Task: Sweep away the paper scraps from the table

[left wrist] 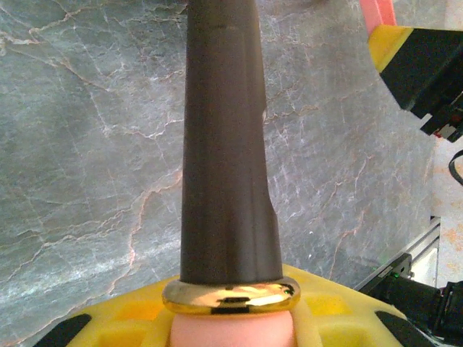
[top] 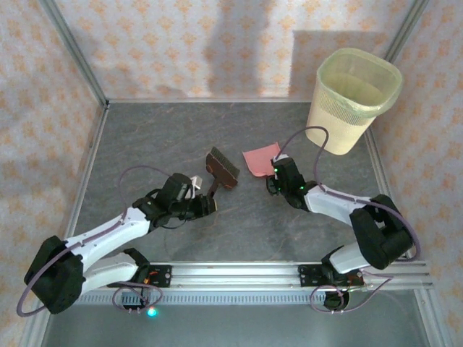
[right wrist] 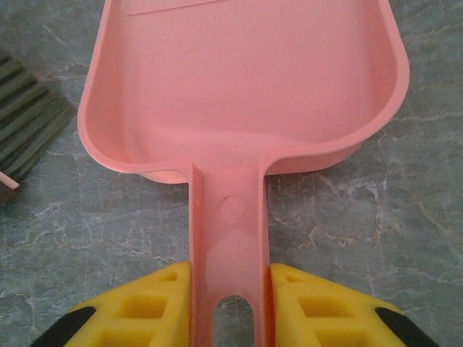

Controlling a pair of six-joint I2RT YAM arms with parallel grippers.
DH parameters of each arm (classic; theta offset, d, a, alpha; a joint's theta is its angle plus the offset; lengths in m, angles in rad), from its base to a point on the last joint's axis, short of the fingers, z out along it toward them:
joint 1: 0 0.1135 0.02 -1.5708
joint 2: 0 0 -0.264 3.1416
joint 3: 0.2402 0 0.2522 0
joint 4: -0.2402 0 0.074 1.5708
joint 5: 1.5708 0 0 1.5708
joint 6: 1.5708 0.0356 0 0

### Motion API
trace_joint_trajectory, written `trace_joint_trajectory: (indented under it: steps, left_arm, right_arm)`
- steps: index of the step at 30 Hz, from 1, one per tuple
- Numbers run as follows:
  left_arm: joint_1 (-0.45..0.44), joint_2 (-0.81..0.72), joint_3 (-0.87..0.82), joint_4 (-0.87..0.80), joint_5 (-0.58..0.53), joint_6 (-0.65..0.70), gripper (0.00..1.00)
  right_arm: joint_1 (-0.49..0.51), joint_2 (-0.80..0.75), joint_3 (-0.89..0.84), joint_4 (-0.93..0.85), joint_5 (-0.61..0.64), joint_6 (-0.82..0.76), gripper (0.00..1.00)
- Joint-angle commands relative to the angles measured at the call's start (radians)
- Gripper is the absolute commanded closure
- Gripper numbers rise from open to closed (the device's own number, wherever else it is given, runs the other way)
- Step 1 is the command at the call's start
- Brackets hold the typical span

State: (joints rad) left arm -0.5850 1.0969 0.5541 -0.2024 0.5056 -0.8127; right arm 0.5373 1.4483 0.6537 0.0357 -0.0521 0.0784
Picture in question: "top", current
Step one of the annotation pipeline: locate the pink plastic dustpan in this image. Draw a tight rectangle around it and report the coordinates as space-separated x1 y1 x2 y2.
242 141 281 178

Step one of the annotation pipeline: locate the brown hand brush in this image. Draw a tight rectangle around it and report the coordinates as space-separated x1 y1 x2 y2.
205 146 240 199

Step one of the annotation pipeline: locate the cream mesh waste bin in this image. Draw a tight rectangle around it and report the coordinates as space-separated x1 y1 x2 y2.
305 48 403 156

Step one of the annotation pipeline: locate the green plastic bin liner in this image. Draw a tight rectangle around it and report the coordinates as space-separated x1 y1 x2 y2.
316 48 403 120

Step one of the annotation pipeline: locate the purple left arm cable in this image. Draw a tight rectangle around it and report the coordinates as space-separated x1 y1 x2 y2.
17 165 171 318

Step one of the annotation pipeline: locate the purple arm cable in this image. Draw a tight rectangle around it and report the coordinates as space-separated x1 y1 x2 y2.
276 126 422 314
17 165 171 318

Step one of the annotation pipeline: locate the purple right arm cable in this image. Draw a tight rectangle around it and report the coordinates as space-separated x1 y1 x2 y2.
276 126 422 314

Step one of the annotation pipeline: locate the aluminium mounting rail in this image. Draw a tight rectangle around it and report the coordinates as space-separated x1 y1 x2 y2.
38 262 433 290

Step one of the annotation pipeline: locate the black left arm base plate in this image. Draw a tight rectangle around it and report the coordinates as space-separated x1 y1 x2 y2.
107 265 171 288

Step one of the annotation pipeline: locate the aluminium table edge rail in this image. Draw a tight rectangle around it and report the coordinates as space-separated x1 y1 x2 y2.
57 104 109 263
365 126 413 260

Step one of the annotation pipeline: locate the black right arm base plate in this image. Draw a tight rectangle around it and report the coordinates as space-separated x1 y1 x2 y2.
298 264 365 288

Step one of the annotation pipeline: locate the grey slotted cable duct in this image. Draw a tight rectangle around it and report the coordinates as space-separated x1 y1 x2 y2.
54 293 422 307

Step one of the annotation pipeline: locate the black cable port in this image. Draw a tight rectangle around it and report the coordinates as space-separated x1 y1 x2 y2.
121 291 145 312

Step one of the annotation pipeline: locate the aluminium frame post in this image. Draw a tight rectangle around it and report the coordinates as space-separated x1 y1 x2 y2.
383 0 430 61
39 0 110 109

